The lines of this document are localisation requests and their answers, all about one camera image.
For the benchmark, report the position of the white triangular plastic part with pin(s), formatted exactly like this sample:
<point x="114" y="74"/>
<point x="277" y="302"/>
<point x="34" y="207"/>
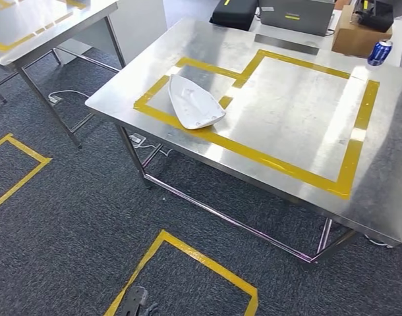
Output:
<point x="194" y="104"/>

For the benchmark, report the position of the stainless steel workbench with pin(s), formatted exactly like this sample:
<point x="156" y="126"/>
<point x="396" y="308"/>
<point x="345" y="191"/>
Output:
<point x="286" y="109"/>

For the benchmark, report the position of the white power strip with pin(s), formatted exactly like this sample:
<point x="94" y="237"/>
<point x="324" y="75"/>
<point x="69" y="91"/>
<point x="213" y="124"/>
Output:
<point x="137" y="139"/>
<point x="55" y="99"/>

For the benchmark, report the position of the yellow tape square marking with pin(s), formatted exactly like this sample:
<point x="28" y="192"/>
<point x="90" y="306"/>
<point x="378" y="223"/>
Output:
<point x="204" y="261"/>

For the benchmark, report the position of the yellow tape double rectangle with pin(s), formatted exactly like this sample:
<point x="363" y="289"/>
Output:
<point x="286" y="168"/>

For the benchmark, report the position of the black zip case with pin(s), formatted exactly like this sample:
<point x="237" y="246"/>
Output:
<point x="233" y="15"/>

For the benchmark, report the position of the white cabinet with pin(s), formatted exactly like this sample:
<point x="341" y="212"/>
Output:
<point x="138" y="26"/>

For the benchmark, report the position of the grey laptop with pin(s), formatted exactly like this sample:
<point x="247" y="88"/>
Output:
<point x="296" y="17"/>

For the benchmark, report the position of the brown cardboard box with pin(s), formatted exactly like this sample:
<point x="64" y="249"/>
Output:
<point x="356" y="41"/>

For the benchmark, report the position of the blue drink can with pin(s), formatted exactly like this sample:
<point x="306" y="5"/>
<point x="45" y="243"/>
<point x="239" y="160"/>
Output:
<point x="380" y="52"/>

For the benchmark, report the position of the stainless steel table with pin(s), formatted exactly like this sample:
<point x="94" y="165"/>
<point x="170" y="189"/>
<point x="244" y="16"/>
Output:
<point x="29" y="17"/>

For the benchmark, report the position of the black device with yellow label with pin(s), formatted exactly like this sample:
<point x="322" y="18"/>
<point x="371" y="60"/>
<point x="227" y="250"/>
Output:
<point x="375" y="17"/>

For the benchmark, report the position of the yellow tape outline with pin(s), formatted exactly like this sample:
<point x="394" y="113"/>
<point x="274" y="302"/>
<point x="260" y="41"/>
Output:
<point x="3" y="44"/>

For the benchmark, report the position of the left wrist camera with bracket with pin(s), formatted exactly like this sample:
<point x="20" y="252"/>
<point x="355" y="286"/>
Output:
<point x="134" y="301"/>

